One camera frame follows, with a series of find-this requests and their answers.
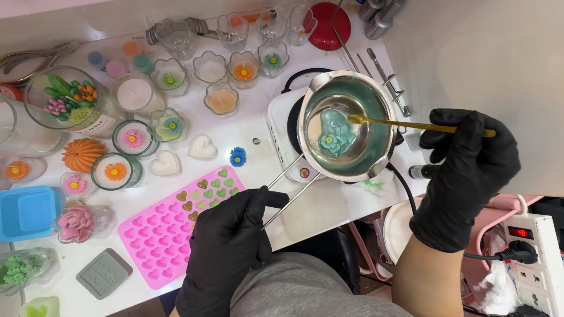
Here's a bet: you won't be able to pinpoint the white candle in round glass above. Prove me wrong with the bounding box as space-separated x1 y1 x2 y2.
112 75 167 116

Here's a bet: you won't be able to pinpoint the grey spray can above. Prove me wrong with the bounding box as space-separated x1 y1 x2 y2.
364 0 406 41
358 0 387 23

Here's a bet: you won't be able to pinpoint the empty flower-shaped glass cup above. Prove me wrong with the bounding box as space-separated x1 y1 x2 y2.
216 12 250 52
156 18 195 58
256 8 288 43
288 5 318 46

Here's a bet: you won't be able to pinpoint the gold stirring spoon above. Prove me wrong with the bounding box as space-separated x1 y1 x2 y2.
348 114 497 138

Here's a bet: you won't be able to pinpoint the large empty glass jar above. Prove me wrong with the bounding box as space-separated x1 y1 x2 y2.
0 94 70 158

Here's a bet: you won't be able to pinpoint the white round plate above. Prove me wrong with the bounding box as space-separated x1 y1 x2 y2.
382 197 424 266

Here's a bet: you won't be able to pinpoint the metal pliers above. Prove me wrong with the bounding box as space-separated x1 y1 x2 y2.
0 41 81 85

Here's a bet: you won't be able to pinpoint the large glass succulent candle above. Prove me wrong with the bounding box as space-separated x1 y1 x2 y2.
23 65 117 138

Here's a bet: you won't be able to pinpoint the blue wax flower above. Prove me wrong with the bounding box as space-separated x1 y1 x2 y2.
229 146 248 167

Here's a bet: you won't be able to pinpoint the person's left hand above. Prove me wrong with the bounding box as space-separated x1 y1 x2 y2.
177 187 290 301

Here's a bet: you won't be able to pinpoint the black power cable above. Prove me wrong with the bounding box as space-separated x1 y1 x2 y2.
385 162 503 261

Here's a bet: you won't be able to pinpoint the pink dye jar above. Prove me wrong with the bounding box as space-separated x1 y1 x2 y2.
104 60 129 79

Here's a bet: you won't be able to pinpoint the flower glass white candle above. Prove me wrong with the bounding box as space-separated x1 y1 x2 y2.
192 50 228 85

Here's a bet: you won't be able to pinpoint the flower glass green flower candle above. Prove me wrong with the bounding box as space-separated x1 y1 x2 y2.
149 58 189 97

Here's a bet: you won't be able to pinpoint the white power strip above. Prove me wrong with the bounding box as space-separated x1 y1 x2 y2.
499 213 564 317

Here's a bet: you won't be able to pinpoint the round glass pink flower candle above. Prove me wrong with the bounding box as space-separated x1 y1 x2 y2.
112 119 156 157

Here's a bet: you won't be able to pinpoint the clear dish orange flower candle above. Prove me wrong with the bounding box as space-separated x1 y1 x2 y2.
0 155 48 191

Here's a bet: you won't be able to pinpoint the flower glass peach candle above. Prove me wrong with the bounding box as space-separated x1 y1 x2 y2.
203 82 240 116

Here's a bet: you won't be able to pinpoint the white heart candle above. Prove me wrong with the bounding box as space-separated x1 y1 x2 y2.
148 150 182 178
188 134 218 161

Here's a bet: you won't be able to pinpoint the small pink flower candle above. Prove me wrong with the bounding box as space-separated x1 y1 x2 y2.
59 171 99 201

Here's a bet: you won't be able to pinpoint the steel wax melting pot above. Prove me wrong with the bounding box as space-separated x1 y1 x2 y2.
261 70 399 230

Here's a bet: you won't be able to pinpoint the metal sculpting tool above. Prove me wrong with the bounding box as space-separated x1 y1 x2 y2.
367 47 412 118

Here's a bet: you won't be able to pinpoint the green heart candle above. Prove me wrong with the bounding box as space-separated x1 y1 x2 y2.
19 296 61 317

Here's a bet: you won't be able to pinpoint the black plug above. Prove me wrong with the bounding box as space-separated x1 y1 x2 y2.
497 240 539 265

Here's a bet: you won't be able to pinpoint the blue silicone mould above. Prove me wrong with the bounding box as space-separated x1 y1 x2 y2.
0 185 63 243

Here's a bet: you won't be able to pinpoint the flower glass teal flower candle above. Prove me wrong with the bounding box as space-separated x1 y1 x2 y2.
257 40 291 78

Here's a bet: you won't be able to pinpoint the thin metal rod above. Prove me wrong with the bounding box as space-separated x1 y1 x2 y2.
332 27 361 74

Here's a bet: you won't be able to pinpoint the thin metal pick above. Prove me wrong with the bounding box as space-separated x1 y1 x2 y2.
355 52 375 79

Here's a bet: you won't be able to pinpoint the grey square wax block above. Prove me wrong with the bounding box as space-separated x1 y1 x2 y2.
75 248 133 300

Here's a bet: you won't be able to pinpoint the wooden stick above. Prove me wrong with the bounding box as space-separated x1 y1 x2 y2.
329 0 345 23

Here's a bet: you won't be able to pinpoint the blue dye jar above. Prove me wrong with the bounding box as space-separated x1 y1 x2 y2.
87 50 107 71

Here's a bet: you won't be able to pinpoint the pink silicone heart mould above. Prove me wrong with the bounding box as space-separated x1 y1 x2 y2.
117 165 246 291

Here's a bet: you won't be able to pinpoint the red bowl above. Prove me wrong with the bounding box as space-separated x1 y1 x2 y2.
308 2 352 52

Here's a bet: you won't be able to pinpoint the green succulent candle in glass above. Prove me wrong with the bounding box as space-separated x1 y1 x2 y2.
0 247 59 297

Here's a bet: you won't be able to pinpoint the round glass orange flower candle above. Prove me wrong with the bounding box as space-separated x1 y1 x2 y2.
91 152 143 191

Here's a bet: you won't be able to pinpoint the person's grey trousers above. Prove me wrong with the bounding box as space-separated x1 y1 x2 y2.
229 251 413 317

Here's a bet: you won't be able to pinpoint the orange ribbed candle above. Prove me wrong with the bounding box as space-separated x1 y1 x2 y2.
61 138 108 173

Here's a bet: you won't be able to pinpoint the white electric hot plate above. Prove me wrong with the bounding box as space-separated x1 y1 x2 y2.
266 68 407 186

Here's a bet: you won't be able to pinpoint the green-stained paper towel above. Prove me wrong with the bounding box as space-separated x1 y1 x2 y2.
352 169 396 197

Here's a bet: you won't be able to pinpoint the pink trolley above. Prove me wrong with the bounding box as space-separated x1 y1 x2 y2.
347 194 545 282

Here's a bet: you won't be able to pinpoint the teal melting flower candle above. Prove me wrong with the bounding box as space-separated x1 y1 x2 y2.
319 108 357 156

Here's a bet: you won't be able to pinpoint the pink succulent candle in glass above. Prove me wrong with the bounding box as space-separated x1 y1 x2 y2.
51 205 116 245

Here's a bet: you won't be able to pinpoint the person's right hand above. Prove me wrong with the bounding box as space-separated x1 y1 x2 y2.
410 109 521 247

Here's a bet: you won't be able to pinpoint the green dye jar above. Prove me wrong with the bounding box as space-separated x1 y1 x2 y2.
132 54 155 75

